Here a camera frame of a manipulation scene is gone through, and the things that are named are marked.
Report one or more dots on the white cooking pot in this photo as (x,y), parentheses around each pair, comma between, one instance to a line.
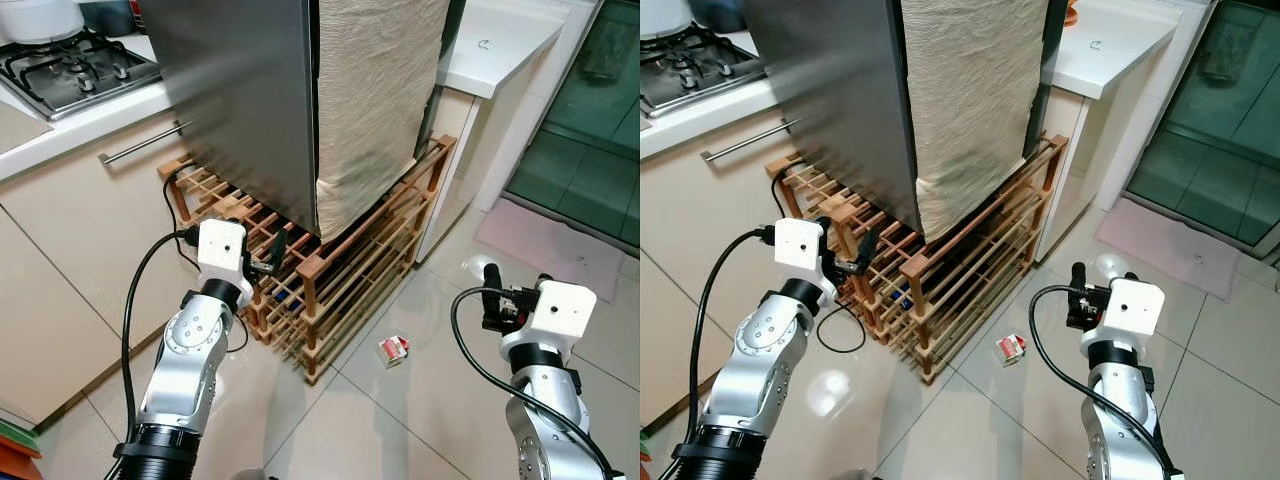
(35,20)
(662,18)

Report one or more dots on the beige cloth over fridge door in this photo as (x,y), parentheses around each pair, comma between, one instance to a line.
(975,100)
(380,100)

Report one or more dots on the green glass door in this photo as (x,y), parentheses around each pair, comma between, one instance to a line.
(590,150)
(1210,150)

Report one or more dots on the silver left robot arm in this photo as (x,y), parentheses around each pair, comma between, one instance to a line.
(760,350)
(190,350)

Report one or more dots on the white side cabinet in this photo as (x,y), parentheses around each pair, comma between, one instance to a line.
(520,40)
(1120,50)

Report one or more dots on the steel gas stove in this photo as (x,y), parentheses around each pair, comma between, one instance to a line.
(695,75)
(70,75)

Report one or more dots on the orange plastic board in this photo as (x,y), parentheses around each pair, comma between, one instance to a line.
(18,460)

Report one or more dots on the grey steel fridge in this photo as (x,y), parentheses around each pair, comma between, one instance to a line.
(230,100)
(830,100)

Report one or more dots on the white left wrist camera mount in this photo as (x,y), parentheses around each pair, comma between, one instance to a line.
(800,245)
(222,245)

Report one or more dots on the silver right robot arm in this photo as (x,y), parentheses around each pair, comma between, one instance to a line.
(545,410)
(1115,410)

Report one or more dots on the pink floor mat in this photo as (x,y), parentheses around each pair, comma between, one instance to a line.
(550,250)
(1165,250)

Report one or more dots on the red white milk carton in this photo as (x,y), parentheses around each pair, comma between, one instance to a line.
(1010,350)
(393,351)

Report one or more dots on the dark blue pot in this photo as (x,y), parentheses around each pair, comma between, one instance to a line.
(718,12)
(108,15)

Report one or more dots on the green plastic board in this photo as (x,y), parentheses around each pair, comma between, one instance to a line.
(15,430)

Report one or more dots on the wooden wine rack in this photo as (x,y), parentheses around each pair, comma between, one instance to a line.
(913,275)
(311,275)

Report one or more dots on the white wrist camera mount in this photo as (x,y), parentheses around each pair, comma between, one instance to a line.
(800,245)
(1135,310)
(560,310)
(222,245)

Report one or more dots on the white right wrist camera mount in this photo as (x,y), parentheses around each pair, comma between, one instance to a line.
(1135,310)
(560,310)

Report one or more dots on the beige kitchen base cabinet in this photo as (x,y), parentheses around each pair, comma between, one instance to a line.
(690,250)
(60,250)

